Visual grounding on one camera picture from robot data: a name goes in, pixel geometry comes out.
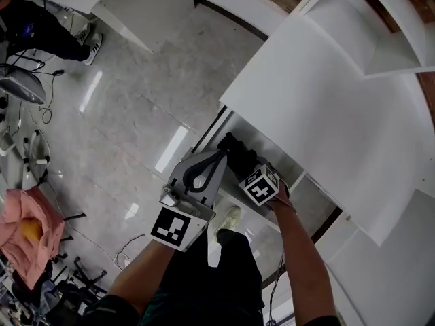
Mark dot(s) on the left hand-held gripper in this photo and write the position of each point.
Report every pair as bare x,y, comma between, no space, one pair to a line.
170,227

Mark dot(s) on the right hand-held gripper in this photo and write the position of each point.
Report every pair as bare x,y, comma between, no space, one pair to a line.
260,190

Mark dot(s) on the black cloth item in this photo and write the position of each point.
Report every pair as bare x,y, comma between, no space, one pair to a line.
238,155

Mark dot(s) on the white drawer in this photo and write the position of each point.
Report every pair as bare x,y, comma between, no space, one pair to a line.
258,138

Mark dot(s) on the person's right forearm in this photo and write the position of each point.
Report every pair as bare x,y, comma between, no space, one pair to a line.
302,260

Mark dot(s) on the person's left forearm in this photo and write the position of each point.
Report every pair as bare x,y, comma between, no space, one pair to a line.
142,273

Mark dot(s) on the person's pale shoe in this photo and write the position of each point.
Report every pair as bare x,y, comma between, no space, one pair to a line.
228,221

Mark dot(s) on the person's black trousers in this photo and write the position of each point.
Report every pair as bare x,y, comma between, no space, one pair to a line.
210,284

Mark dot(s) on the black swivel chair base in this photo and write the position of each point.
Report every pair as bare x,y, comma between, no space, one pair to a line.
85,280

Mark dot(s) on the white swivel chair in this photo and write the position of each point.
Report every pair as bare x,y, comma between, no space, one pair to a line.
32,141

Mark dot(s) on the orange object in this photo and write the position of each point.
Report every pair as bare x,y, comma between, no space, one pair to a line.
32,230

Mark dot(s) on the pink cloth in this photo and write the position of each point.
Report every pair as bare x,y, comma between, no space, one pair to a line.
40,256

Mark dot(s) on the grey office chair seat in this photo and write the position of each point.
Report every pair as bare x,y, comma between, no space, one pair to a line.
20,85

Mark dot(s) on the grey gripper-mounted camera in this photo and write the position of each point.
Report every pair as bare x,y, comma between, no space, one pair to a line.
169,199

